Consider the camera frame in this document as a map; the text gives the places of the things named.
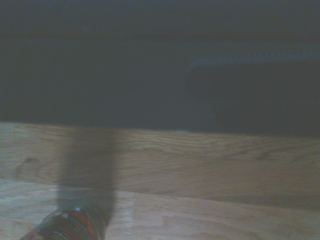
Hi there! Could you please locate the black microwave oven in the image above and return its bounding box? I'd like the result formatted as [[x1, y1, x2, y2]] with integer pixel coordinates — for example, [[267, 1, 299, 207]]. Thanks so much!
[[0, 0, 320, 138]]

